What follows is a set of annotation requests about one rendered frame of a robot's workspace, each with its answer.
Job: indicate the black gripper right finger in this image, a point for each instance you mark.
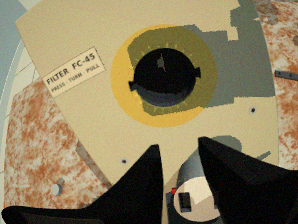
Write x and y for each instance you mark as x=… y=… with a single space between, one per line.
x=248 y=190

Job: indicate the beige service panel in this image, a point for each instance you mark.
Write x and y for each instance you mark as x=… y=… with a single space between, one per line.
x=127 y=74

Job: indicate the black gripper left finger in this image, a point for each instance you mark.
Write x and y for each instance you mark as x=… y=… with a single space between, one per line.
x=135 y=199

